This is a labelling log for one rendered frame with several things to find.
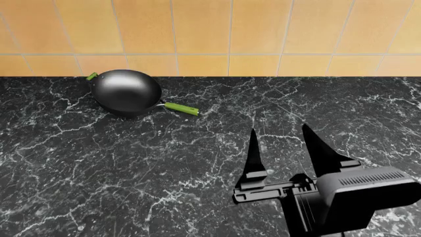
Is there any black wok with green handles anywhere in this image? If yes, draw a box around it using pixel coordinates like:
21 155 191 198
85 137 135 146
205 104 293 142
86 69 200 119

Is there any dark grey gripper camera box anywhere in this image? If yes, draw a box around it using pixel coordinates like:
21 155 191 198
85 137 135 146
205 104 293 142
315 166 421 229

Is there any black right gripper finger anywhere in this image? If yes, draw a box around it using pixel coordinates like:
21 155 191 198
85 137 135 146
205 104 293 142
235 128 268 191
301 122 362 179

